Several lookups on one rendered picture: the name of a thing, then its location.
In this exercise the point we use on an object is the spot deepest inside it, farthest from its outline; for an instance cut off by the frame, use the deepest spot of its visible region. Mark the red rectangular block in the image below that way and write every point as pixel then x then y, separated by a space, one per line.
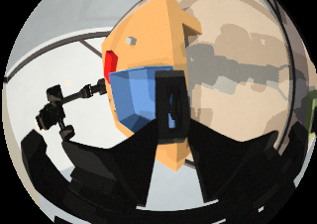
pixel 110 64

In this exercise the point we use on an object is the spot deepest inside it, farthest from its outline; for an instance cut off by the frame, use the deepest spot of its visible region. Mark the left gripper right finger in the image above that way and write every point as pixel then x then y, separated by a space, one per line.
pixel 218 158

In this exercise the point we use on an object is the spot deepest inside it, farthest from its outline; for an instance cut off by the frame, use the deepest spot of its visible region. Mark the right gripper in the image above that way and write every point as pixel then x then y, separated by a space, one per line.
pixel 54 94

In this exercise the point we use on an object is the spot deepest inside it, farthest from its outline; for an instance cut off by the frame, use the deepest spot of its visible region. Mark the blue open tray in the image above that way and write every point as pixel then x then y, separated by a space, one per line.
pixel 134 95

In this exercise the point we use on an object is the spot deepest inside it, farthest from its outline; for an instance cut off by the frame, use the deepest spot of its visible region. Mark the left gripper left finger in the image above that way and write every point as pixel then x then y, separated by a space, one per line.
pixel 130 162

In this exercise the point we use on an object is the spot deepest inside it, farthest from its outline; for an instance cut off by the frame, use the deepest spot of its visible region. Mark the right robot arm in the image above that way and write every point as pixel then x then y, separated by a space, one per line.
pixel 45 121

